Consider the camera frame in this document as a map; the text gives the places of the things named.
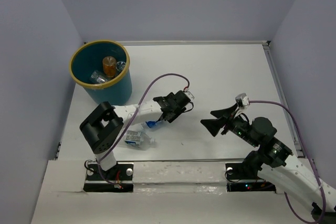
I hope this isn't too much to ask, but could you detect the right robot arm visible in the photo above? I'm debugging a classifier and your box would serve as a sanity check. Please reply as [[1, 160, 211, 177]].
[[201, 104, 335, 223]]

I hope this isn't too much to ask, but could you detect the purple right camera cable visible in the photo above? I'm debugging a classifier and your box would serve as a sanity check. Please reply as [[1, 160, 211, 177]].
[[248, 100, 328, 223]]

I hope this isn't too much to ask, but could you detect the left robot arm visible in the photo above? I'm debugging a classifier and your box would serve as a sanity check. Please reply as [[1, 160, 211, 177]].
[[79, 90, 194, 179]]

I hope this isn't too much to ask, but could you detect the small Pepsi labelled bottle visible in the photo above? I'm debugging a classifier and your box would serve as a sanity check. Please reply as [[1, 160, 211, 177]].
[[90, 70, 111, 84]]

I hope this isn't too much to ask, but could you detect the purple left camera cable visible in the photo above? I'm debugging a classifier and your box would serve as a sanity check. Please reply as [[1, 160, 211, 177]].
[[98, 73, 191, 185]]

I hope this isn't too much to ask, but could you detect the clear wide-mouth plastic jar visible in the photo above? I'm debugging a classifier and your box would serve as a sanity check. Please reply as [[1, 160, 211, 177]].
[[116, 61, 126, 73]]

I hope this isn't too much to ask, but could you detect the teal bin yellow rim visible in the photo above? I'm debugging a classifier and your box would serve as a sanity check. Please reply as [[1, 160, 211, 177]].
[[69, 40, 132, 105]]

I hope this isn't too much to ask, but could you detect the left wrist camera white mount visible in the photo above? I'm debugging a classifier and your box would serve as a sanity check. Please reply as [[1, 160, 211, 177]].
[[184, 90, 195, 102]]

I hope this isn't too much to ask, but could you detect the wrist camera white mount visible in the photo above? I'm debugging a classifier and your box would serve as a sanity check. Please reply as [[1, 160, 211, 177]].
[[184, 90, 195, 102], [233, 93, 250, 118]]

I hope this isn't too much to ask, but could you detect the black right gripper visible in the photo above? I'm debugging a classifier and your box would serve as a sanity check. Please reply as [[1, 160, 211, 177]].
[[198, 103, 258, 147]]

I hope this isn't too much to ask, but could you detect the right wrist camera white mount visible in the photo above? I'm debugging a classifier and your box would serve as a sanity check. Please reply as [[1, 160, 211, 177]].
[[233, 93, 250, 118]]

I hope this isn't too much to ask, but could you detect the orange juice bottle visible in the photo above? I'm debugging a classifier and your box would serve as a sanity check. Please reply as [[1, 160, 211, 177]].
[[102, 56, 117, 78]]

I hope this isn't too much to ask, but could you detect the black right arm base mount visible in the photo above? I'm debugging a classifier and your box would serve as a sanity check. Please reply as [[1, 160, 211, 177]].
[[224, 151, 276, 193]]

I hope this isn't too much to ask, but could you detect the white foam front board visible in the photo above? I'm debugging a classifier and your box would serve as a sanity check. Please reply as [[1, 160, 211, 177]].
[[32, 161, 311, 223]]

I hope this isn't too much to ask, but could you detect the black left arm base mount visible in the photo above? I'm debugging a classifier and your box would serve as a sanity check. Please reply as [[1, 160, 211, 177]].
[[83, 160, 134, 193]]

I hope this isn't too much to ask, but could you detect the clear bottle white cap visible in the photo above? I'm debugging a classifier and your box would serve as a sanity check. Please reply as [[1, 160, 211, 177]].
[[124, 130, 156, 150]]

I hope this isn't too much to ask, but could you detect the purple camera cable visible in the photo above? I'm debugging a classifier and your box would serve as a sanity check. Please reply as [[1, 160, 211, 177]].
[[248, 100, 328, 223], [98, 73, 191, 185]]

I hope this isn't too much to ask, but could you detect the clear bottle blue label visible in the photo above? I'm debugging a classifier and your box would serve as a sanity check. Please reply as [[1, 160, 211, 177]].
[[141, 121, 163, 131]]

